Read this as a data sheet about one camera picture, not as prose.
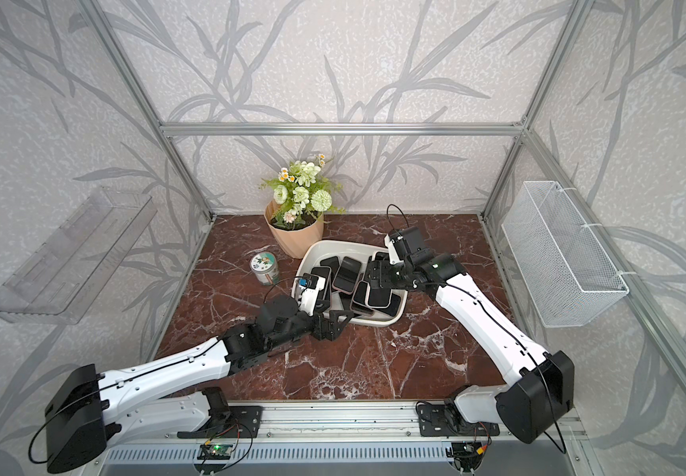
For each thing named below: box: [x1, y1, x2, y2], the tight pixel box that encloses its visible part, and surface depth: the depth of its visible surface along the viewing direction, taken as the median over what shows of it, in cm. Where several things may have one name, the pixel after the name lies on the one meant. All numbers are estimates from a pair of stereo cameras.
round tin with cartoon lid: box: [250, 250, 280, 286], surface depth 98 cm
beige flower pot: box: [263, 199, 325, 259], surface depth 96 cm
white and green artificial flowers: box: [257, 153, 346, 225], surface depth 88 cm
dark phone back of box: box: [319, 255, 341, 281], surface depth 107 cm
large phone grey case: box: [349, 280, 375, 317], surface depth 92 cm
